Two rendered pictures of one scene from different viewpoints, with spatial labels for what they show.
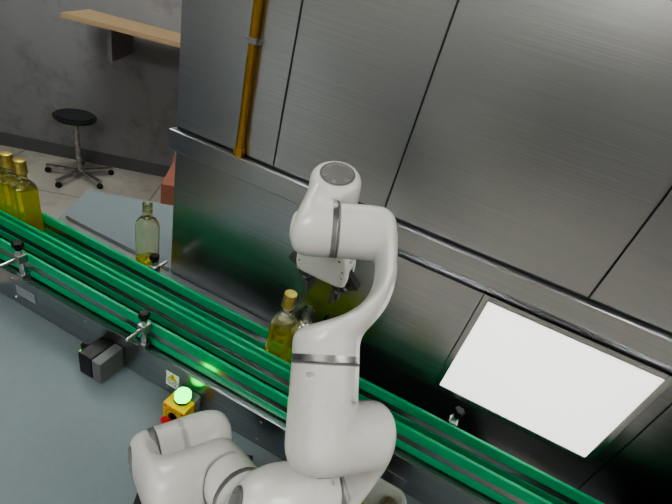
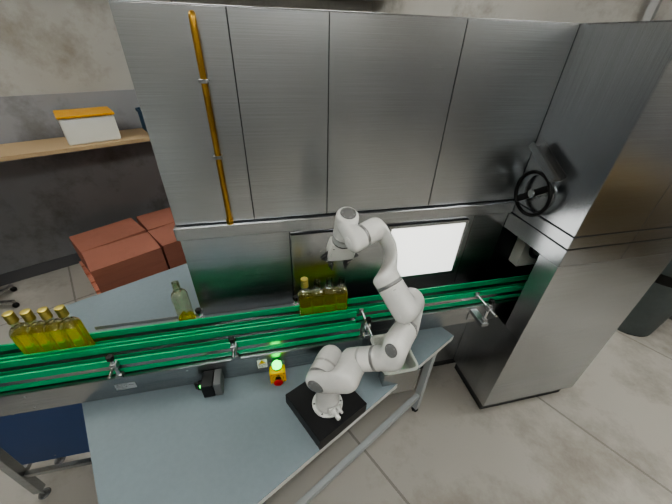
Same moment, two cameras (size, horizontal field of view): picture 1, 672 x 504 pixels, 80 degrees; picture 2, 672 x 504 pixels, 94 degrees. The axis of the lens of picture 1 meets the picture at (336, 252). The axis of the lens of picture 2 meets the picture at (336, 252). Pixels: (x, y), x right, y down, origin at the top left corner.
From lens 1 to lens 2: 0.57 m
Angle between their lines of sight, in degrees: 24
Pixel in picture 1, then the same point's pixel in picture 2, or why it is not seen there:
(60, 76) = not seen: outside the picture
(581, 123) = (399, 136)
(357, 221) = (373, 228)
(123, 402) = (244, 393)
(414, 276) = not seen: hidden behind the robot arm
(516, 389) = (416, 259)
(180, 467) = (347, 365)
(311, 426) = (405, 305)
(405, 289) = not seen: hidden behind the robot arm
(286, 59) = (242, 159)
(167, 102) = (32, 205)
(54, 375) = (192, 410)
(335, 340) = (394, 273)
